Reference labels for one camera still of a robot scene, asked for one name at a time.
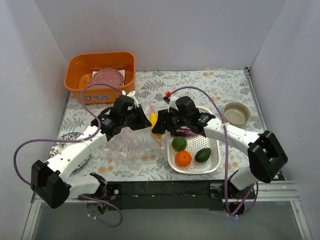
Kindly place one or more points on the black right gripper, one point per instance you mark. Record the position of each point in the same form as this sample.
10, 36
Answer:
166, 120

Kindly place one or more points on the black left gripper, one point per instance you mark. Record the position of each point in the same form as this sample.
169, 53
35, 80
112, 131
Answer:
137, 118

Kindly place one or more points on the yellow mango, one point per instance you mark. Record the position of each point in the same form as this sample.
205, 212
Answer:
153, 119

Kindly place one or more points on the clear zip top bag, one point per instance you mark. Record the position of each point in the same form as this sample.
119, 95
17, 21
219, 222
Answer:
140, 147

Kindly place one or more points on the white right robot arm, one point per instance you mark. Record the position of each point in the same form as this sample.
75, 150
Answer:
265, 154

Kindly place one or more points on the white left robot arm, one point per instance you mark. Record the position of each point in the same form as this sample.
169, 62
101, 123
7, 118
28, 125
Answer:
52, 180

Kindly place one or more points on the purple eggplant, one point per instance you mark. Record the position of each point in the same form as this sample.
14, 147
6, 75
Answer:
184, 132

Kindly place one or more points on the green lime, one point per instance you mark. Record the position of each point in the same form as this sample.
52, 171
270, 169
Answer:
179, 143

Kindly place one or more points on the white perforated plastic basket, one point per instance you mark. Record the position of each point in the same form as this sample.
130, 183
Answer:
195, 143

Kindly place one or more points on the orange tangerine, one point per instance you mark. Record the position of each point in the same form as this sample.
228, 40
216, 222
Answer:
183, 158

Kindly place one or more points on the pink polka dot plate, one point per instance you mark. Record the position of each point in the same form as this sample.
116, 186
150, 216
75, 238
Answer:
110, 76

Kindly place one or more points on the dark green avocado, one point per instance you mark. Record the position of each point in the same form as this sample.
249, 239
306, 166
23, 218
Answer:
203, 155

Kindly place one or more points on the orange plastic tub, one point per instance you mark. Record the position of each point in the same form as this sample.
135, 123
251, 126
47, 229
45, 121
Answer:
81, 67

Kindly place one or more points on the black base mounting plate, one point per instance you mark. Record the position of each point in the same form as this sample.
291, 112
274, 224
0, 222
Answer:
150, 195

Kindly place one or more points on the blue floral plate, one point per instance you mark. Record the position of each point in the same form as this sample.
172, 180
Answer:
58, 147

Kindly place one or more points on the beige ceramic bowl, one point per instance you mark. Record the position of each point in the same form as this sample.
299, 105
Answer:
236, 114

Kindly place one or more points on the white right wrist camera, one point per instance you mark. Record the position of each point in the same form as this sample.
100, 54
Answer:
170, 101

